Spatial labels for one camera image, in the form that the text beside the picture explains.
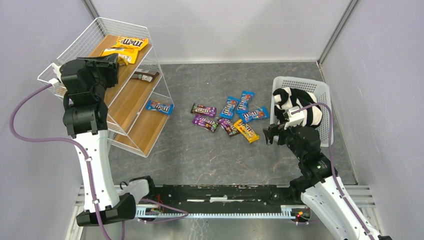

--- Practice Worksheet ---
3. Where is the yellow M&M bag bottom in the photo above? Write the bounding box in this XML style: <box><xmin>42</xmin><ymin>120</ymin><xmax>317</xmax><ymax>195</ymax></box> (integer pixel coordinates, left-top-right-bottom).
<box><xmin>100</xmin><ymin>48</ymin><xmax>139</xmax><ymax>66</ymax></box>

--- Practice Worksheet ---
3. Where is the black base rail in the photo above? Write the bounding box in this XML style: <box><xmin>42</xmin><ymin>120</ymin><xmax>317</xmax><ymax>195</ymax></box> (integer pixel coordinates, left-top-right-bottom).
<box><xmin>135</xmin><ymin>184</ymin><xmax>312</xmax><ymax>222</ymax></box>

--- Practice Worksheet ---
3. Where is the blue M&M bag left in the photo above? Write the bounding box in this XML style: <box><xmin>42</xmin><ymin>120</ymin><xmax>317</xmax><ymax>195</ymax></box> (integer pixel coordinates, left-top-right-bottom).
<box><xmin>219</xmin><ymin>96</ymin><xmax>240</xmax><ymax>120</ymax></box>

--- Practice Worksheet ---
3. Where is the blue M&M bag right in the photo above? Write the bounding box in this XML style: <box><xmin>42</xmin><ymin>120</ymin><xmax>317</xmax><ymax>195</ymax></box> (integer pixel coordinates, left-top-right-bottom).
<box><xmin>239</xmin><ymin>106</ymin><xmax>270</xmax><ymax>124</ymax></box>

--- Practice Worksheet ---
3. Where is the black white striped cloth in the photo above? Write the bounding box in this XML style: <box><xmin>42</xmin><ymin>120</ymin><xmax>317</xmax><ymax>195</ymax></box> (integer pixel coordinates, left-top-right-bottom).
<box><xmin>272</xmin><ymin>87</ymin><xmax>323</xmax><ymax>129</ymax></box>

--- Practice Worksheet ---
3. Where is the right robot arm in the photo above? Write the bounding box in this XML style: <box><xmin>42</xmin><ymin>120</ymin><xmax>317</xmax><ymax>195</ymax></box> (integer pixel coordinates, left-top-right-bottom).
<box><xmin>263</xmin><ymin>124</ymin><xmax>391</xmax><ymax>240</ymax></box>

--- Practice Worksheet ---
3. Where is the yellow M&M bag top shelf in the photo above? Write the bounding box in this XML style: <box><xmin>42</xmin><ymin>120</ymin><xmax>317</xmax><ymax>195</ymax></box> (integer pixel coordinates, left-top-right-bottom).
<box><xmin>112</xmin><ymin>36</ymin><xmax>149</xmax><ymax>51</ymax></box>

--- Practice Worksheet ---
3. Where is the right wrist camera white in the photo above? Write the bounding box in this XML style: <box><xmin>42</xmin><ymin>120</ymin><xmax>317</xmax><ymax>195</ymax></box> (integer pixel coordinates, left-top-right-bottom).
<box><xmin>283</xmin><ymin>106</ymin><xmax>306</xmax><ymax>130</ymax></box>

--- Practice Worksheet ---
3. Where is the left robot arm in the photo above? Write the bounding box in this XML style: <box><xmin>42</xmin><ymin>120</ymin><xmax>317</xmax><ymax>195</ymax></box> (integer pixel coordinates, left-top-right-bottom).
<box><xmin>58</xmin><ymin>53</ymin><xmax>149</xmax><ymax>227</ymax></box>

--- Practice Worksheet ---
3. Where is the white wire shelf rack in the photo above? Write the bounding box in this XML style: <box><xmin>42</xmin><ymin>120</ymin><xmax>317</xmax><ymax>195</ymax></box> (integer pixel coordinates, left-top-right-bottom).
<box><xmin>38</xmin><ymin>17</ymin><xmax>173</xmax><ymax>157</ymax></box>

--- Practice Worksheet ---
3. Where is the blue M&M bag upper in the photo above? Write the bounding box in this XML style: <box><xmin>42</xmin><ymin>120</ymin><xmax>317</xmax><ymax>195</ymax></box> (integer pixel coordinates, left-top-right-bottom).
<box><xmin>235</xmin><ymin>90</ymin><xmax>255</xmax><ymax>114</ymax></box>

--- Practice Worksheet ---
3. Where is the brown M&M bag on shelf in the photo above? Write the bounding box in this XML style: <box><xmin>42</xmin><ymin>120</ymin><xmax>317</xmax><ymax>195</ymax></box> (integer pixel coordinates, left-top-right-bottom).
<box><xmin>130</xmin><ymin>69</ymin><xmax>160</xmax><ymax>83</ymax></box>

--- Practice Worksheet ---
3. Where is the purple brown M&M bag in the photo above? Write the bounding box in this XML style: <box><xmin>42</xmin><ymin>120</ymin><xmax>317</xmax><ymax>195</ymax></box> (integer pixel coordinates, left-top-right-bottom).
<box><xmin>217</xmin><ymin>117</ymin><xmax>240</xmax><ymax>138</ymax></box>

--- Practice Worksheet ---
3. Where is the white plastic basket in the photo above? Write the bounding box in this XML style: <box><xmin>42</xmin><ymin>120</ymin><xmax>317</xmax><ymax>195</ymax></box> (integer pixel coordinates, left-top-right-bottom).
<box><xmin>271</xmin><ymin>76</ymin><xmax>334</xmax><ymax>148</ymax></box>

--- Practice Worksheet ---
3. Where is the blue M&M bag on shelf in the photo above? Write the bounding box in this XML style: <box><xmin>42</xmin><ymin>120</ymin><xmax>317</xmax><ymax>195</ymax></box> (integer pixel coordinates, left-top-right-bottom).
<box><xmin>145</xmin><ymin>100</ymin><xmax>174</xmax><ymax>116</ymax></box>

